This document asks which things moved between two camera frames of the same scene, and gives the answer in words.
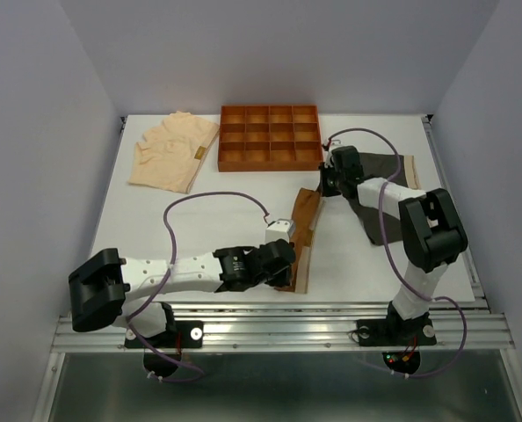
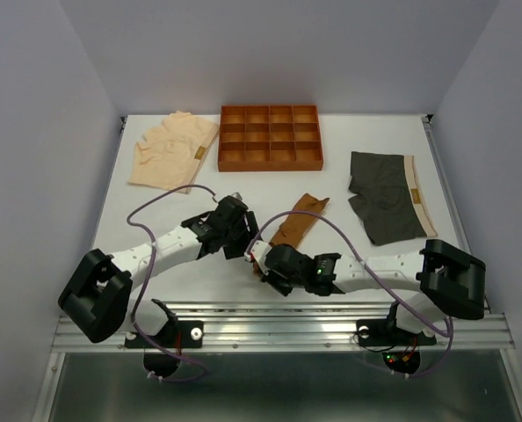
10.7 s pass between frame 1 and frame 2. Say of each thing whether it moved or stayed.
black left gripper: moved
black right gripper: moved
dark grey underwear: stayed
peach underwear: stayed
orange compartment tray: stayed
